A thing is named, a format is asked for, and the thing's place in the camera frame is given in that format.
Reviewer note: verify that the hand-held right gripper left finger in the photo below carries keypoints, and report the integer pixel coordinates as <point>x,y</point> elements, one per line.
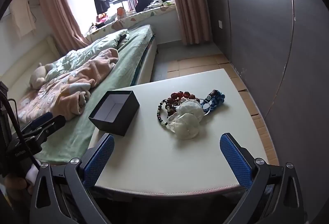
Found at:
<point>100,159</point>

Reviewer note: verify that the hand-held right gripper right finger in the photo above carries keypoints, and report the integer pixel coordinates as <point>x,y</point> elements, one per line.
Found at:
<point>235,159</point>

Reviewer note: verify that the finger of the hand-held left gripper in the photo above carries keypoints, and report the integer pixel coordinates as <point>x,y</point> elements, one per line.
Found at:
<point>55,123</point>
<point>42,119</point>

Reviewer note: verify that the black jewelry box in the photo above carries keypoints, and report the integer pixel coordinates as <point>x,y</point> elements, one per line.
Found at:
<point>120,121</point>

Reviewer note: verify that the white organza pouch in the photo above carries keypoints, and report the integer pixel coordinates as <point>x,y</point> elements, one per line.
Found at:
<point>190,109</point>
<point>185,127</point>

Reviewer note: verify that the person's left hand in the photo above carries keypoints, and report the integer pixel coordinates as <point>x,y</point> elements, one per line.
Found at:
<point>15,183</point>

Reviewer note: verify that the beige plush toy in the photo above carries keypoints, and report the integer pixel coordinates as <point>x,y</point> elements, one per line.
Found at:
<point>38,76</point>

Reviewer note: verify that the pink fleece blanket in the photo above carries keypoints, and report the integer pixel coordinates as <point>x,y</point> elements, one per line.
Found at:
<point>84,72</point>

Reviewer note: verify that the light green patterned quilt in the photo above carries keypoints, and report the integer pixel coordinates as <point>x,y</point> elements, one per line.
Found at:
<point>102,44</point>

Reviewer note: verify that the bed with green sheet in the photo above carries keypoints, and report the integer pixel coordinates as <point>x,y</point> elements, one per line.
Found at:
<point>128,59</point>

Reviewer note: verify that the cardboard floor sheets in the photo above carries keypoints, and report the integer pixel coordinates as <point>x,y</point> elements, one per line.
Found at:
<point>200,62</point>

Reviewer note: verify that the beige hanging towel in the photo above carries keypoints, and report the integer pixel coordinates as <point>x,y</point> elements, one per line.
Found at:
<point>21,16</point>

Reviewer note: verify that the orange carton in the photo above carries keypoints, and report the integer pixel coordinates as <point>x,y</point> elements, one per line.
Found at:
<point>121,12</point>

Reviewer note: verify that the patterned window seat cushion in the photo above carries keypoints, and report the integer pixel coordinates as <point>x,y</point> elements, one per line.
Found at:
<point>133,18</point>

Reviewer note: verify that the dark grey wardrobe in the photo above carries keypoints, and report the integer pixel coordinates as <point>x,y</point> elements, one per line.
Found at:
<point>257,21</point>

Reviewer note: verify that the white wall socket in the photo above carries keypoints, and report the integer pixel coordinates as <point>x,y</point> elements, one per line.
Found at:
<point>220,24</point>

